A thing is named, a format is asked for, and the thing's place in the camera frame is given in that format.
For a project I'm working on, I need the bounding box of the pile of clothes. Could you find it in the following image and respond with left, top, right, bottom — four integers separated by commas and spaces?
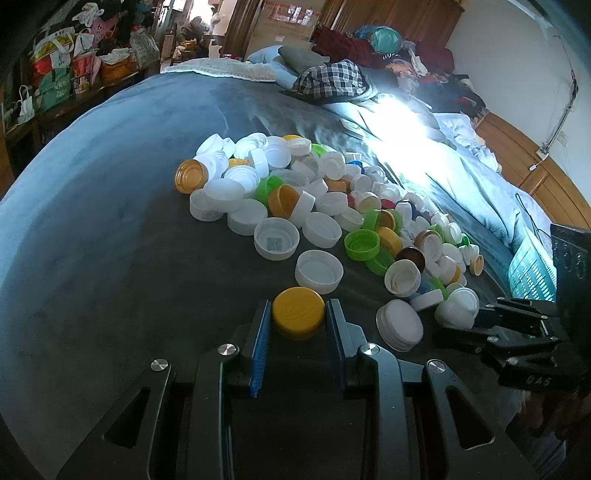
313, 25, 486, 117

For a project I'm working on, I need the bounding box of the teal plastic basket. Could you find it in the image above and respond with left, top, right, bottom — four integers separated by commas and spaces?
508, 226, 560, 304

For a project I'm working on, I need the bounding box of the yellow bottle cap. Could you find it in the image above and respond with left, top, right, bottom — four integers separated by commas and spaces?
271, 286, 327, 340

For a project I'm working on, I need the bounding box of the light blue pillow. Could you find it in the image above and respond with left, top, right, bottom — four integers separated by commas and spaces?
246, 45, 298, 89

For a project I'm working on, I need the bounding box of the wall cable conduit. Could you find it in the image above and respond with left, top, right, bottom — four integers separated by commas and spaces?
537, 68, 579, 161

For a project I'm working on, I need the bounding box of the black cable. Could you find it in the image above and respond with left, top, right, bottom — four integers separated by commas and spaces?
515, 192, 556, 241

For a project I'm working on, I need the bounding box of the white lace cover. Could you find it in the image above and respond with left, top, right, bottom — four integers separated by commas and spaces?
161, 57, 279, 83

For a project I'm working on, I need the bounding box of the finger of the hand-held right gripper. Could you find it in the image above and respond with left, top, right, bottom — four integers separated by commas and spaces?
434, 325, 563, 360
477, 298, 560, 337

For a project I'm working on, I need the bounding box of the plaid cloth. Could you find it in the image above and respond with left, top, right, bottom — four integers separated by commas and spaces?
293, 59, 371, 100

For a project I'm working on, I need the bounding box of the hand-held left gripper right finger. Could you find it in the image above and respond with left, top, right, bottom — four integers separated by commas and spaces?
325, 299, 539, 480

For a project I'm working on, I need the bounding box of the pile of plastic bottle caps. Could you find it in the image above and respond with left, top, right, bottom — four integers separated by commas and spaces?
174, 133, 485, 354

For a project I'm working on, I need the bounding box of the white domed bottle cap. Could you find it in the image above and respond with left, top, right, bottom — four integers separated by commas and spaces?
434, 287, 481, 329

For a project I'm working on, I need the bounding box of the wooden cabinet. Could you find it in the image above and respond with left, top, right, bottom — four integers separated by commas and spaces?
0, 65, 162, 185

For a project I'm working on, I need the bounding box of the teal round bag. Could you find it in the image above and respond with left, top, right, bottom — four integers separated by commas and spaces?
353, 25, 405, 54

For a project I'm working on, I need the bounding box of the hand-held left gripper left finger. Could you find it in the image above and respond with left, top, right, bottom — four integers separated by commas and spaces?
55, 299, 278, 480

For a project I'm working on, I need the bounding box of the grey pillow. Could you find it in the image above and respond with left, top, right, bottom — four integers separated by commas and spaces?
279, 45, 331, 71

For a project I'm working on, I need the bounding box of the person's right forearm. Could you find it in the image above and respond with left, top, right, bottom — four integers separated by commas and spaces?
505, 392, 591, 477

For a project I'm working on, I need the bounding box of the cluttered side shelf with bags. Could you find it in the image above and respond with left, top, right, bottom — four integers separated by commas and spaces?
1, 0, 161, 126

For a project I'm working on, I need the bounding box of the light blue quilt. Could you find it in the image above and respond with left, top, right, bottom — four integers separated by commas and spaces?
365, 92, 555, 261

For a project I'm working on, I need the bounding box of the cardboard box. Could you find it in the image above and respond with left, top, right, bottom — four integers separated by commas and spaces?
245, 0, 327, 57

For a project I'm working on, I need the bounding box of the wooden headboard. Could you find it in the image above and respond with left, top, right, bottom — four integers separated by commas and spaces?
475, 112, 591, 234

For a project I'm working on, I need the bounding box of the blue-grey blanket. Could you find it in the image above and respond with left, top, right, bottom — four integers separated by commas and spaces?
0, 71, 522, 480

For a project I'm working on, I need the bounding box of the crumpled white sheet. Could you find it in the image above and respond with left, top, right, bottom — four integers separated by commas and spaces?
433, 113, 502, 172

